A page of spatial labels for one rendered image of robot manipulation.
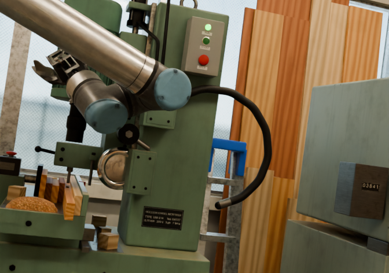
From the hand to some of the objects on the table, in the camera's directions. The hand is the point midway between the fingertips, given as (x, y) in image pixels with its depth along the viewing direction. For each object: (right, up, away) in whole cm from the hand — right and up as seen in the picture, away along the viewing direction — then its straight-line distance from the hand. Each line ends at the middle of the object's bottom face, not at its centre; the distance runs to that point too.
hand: (57, 54), depth 156 cm
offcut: (-10, -40, -4) cm, 42 cm away
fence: (+3, -42, +13) cm, 45 cm away
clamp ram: (-11, -40, +10) cm, 42 cm away
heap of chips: (-3, -41, -14) cm, 43 cm away
